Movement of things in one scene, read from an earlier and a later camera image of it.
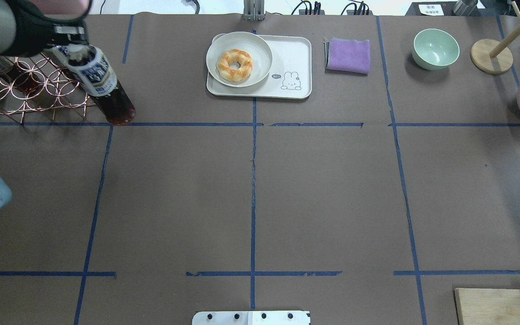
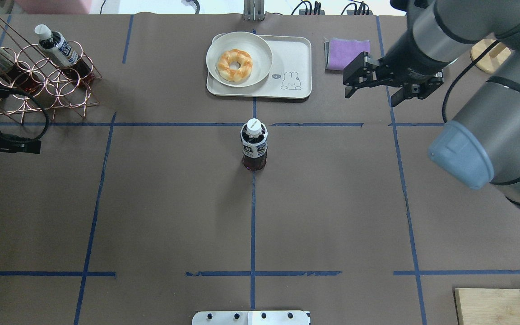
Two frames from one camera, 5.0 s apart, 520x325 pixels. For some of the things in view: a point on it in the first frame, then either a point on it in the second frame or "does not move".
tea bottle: (93, 70) -> (254, 141)
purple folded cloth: (347, 56) does not move
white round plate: (257, 49) does not move
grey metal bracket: (253, 10) does not move
